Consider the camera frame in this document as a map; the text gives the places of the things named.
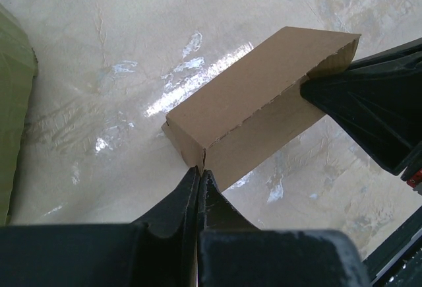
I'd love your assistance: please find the cardboard box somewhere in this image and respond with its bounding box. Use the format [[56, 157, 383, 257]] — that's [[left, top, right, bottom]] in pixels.
[[162, 26, 360, 190]]

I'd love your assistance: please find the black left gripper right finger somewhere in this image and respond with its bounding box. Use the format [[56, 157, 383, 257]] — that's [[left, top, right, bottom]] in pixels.
[[198, 170, 370, 286]]

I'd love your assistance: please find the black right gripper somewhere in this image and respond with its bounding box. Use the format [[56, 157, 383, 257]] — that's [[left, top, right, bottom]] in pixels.
[[300, 52, 422, 195]]

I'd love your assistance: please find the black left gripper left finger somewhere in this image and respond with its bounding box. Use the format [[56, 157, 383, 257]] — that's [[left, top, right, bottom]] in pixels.
[[1, 168, 200, 286]]

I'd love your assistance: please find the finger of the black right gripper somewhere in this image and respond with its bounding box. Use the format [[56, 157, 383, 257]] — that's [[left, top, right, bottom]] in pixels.
[[349, 38, 421, 73]]

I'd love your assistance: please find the green plastic basket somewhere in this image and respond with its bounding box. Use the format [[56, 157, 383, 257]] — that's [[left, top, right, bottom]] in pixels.
[[1, 7, 38, 226]]

